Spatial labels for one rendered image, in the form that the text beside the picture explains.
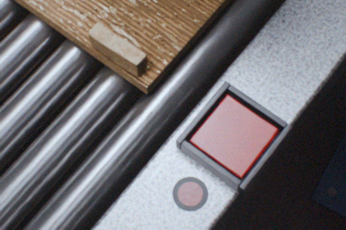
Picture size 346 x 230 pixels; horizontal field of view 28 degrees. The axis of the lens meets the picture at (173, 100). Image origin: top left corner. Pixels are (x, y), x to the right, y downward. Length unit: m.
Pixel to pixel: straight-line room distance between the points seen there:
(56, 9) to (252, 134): 0.23
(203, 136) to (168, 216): 0.08
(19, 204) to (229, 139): 0.20
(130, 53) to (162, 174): 0.11
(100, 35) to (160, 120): 0.10
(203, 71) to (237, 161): 0.10
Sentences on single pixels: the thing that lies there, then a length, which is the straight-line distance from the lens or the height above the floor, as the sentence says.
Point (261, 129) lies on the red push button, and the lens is 0.63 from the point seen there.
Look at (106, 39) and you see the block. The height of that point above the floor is 0.96.
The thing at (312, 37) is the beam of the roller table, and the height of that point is 0.92.
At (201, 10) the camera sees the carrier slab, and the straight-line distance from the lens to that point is 0.67.
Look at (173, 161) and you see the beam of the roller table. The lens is 0.63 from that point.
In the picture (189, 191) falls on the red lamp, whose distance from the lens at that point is 0.62.
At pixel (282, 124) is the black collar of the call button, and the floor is 0.93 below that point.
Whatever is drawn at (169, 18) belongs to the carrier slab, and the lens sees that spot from 0.67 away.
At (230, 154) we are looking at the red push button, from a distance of 0.61.
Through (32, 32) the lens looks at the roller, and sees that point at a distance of 0.70.
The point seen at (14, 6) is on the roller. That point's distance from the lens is 0.72.
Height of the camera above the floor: 1.50
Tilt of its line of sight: 65 degrees down
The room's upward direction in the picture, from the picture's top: 2 degrees counter-clockwise
